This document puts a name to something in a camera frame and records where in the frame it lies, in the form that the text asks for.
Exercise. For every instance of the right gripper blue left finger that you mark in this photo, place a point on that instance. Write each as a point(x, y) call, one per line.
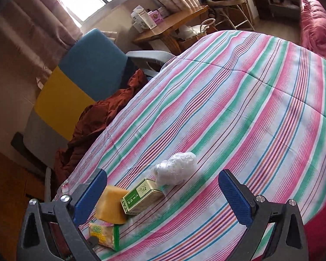
point(86, 196)

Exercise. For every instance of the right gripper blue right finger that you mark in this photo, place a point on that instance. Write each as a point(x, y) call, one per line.
point(238, 196)

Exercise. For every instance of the yellow sponge block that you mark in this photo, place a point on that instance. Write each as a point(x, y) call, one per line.
point(109, 208)

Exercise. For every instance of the yellow green snack packet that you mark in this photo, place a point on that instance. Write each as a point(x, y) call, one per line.
point(107, 236)

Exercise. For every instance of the green small medicine box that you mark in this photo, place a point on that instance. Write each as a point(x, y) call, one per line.
point(141, 197)

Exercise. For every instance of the large white plastic bag ball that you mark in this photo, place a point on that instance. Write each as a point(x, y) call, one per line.
point(177, 169)

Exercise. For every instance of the orange wooden wardrobe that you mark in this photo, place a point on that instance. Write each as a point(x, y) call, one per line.
point(17, 187)

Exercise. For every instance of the maroon crumpled jacket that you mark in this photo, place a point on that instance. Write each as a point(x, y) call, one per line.
point(92, 122)

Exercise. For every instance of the striped pink green bedspread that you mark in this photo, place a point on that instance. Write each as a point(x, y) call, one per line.
point(238, 100)

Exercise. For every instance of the grey yellow blue chair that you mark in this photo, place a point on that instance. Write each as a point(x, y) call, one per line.
point(92, 70)

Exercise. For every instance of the white basket bag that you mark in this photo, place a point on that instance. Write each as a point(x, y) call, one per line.
point(187, 32)

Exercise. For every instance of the wooden side table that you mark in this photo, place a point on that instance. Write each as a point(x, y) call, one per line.
point(164, 30)

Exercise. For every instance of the round metal stool table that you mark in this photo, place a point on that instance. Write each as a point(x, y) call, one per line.
point(221, 9)

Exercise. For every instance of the red pink quilt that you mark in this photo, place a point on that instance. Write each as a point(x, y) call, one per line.
point(313, 26)

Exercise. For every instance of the white boxes on table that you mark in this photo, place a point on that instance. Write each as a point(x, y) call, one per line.
point(143, 20)

